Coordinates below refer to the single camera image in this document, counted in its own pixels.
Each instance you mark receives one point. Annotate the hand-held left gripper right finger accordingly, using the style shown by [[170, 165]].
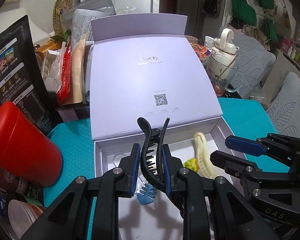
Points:
[[166, 173]]

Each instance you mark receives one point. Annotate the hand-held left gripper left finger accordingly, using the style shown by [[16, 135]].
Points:
[[135, 171]]

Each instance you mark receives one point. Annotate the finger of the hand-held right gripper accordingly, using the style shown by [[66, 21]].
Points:
[[242, 144], [227, 161]]

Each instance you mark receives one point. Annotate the clear hair clip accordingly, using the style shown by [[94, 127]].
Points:
[[140, 180]]

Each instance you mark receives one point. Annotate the black hair clip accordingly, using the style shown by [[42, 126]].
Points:
[[150, 160]]

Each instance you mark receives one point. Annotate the small blue hair clip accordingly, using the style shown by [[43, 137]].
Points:
[[146, 195]]

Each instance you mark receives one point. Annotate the yellow lollipop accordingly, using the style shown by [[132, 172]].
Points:
[[191, 165]]

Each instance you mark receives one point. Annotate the cream hair clip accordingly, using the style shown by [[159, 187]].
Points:
[[202, 152]]

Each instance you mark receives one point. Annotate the lavender cardboard box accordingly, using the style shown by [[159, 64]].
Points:
[[150, 80]]

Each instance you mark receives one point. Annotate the grey leaf-patterned chair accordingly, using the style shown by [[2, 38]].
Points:
[[255, 65], [290, 107]]

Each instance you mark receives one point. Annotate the glass mug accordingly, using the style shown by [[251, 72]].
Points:
[[230, 80]]

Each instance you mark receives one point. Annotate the teal foam mat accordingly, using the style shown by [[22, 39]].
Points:
[[72, 142]]

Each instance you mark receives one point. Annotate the beige cardboard sheet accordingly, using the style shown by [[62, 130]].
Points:
[[277, 67]]

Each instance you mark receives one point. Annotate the instant noodle bowl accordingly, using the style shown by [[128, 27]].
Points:
[[201, 51]]

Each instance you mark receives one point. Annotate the row of small bottles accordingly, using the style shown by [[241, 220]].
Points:
[[293, 51]]

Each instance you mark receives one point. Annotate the beige plastic bag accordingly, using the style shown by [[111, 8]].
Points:
[[77, 75]]

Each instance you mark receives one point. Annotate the red canister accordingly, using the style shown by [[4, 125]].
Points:
[[22, 145]]

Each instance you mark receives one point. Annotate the red snack bag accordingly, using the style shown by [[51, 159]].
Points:
[[65, 75]]

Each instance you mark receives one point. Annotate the white paper carton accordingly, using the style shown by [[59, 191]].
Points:
[[52, 77]]

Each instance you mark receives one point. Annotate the brown labelled can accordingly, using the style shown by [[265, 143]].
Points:
[[7, 177]]

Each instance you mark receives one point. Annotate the dark hanging bag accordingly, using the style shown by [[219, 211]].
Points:
[[211, 2]]

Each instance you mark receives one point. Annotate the black printed packaging bag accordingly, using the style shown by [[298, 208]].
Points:
[[15, 80]]

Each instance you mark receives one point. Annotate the brown gift box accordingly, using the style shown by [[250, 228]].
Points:
[[50, 45]]

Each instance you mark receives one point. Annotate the printed paper sheet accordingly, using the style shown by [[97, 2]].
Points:
[[83, 23]]

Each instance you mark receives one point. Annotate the grey plastic bag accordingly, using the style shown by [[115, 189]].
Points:
[[95, 3]]

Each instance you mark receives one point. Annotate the woven straw mat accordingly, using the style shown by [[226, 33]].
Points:
[[62, 10]]

